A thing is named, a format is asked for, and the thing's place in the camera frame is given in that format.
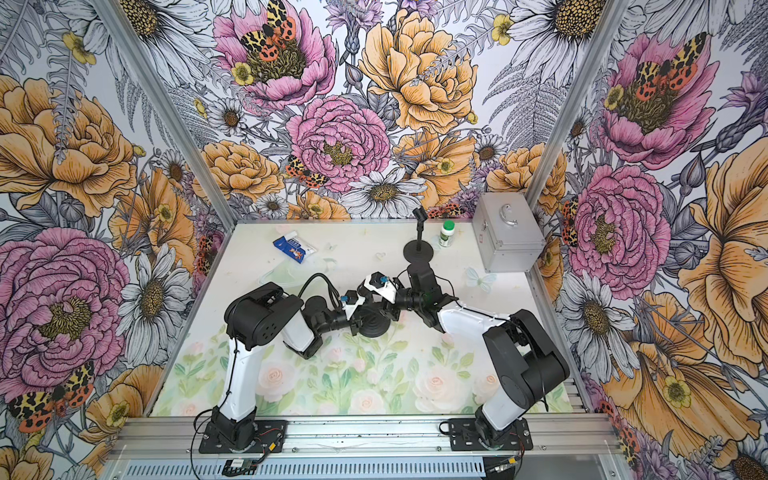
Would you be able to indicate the black round stand base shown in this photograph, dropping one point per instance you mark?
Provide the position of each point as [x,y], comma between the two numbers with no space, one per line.
[418,251]

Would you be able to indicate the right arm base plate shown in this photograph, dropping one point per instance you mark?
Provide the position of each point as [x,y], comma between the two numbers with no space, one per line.
[476,435]

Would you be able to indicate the aluminium front rail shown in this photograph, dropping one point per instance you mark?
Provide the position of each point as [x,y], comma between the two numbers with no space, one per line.
[174,438]

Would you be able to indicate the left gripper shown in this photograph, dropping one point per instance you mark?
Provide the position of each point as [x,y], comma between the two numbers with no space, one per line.
[356,322]

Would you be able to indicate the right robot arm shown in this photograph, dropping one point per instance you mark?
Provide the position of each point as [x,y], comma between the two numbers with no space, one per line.
[526,362]

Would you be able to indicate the white green-capped pill bottle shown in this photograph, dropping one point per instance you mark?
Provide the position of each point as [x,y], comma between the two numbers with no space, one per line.
[447,232]

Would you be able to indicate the silver first aid case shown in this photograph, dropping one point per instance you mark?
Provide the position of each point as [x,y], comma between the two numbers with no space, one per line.
[507,235]

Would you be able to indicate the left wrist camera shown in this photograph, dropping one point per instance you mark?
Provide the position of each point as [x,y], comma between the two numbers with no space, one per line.
[350,302]

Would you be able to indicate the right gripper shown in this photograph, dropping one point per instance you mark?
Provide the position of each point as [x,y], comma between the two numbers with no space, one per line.
[389,310]

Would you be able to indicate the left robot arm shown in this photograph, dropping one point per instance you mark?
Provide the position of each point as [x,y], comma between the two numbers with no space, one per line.
[253,322]

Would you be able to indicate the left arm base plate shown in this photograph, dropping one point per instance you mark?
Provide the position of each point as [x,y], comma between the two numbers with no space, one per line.
[249,436]

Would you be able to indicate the white vented cable duct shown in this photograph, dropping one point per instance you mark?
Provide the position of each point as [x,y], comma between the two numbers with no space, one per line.
[309,468]

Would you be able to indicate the blue gauze bandage packet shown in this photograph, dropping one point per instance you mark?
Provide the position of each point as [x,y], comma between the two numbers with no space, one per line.
[294,247]

